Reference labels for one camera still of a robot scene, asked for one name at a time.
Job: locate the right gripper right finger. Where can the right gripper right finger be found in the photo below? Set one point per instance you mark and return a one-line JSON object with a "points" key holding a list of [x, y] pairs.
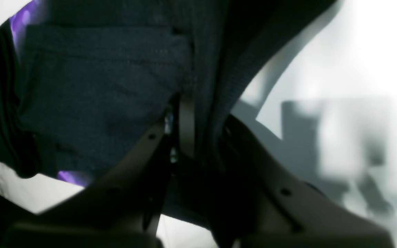
{"points": [[284, 212]]}

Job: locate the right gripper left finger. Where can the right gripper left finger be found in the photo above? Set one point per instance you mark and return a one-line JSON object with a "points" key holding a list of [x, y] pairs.
{"points": [[122, 208]]}

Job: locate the black T-shirt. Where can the black T-shirt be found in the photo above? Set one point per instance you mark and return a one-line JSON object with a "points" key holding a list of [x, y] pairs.
{"points": [[82, 80]]}

